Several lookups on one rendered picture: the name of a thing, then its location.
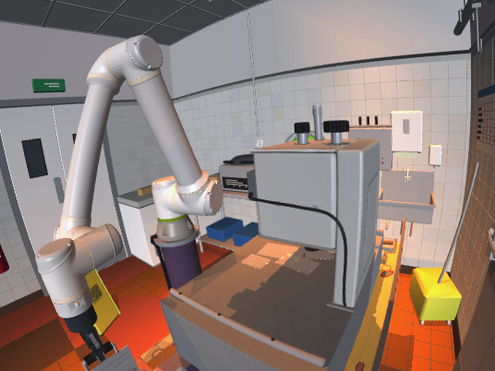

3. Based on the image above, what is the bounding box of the white door with dark window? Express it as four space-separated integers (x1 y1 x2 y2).
0 103 115 308

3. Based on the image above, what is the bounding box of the grey wall hand basin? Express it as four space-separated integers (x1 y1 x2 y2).
376 169 438 226

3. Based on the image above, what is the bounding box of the yellow floor sign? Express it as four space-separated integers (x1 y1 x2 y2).
84 268 122 337

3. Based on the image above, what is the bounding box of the grey meat bandsaw body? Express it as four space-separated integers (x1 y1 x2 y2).
160 138 385 371

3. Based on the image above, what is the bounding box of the grey pusher plate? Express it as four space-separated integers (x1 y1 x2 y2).
82 344 138 371

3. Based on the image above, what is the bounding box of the green wall sign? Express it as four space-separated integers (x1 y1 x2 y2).
31 78 66 94

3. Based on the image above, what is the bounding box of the white paper towel dispenser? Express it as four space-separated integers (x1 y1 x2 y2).
390 110 424 159

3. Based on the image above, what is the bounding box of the grey guide post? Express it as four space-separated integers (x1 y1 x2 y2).
311 103 325 141

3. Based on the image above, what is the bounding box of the grey mop handle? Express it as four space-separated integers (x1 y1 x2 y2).
436 162 480 286

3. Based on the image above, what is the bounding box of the steel side table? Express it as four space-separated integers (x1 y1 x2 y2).
194 188 257 254

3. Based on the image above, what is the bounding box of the hanging grey chain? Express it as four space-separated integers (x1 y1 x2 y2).
246 7 265 141

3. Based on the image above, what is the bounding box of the black pedestal cable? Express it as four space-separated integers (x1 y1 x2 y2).
150 232 174 292

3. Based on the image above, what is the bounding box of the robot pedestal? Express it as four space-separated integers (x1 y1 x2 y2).
159 234 203 292

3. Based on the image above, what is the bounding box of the white cabinet with grey top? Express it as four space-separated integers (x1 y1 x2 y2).
116 188 166 269

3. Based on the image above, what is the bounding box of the small black lock knob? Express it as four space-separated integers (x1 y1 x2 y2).
293 121 313 147

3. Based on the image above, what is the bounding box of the yellow mop bucket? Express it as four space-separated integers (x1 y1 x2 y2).
407 267 464 327

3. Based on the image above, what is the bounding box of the grey wall control box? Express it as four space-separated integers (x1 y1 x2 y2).
346 126 392 172

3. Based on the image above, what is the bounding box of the white soap dispenser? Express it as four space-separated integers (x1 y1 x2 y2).
428 143 443 168

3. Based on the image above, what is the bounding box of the blue crate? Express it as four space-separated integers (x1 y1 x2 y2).
205 217 245 243
232 221 260 247

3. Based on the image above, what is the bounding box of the black overhead fixture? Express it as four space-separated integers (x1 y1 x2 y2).
453 0 484 54

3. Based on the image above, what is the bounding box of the large black tension knob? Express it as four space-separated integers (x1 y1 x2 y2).
322 119 352 147

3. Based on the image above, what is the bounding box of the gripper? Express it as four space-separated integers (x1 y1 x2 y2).
63 306 119 365

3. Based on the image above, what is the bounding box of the black power cable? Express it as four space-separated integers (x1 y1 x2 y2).
247 191 350 310

